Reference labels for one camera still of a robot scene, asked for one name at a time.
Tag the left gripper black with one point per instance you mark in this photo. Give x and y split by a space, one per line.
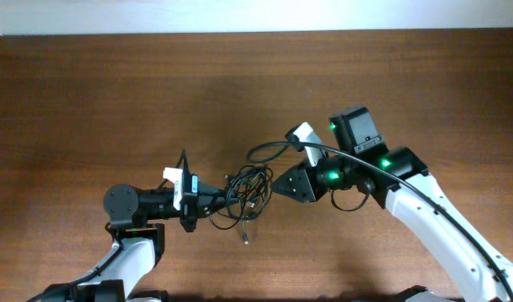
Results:
208 200

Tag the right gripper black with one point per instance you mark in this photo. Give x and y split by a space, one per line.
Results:
306 191

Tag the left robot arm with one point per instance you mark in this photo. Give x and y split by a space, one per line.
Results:
135 225

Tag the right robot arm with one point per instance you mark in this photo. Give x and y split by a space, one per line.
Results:
403 185

